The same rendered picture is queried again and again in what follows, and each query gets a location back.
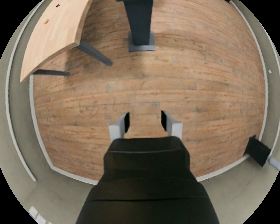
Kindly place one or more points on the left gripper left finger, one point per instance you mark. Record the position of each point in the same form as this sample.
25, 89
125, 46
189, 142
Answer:
117, 130

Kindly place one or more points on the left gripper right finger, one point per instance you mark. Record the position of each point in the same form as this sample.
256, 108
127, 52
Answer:
174, 128

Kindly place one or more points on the black box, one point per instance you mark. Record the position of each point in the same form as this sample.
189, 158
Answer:
257, 151

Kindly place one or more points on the wooden table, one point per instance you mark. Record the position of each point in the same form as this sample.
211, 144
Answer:
57, 30

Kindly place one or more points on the white paper sheet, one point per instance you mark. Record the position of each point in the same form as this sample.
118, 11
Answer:
41, 219
32, 211

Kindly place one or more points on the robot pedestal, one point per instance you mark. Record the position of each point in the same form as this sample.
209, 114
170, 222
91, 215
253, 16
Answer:
139, 20

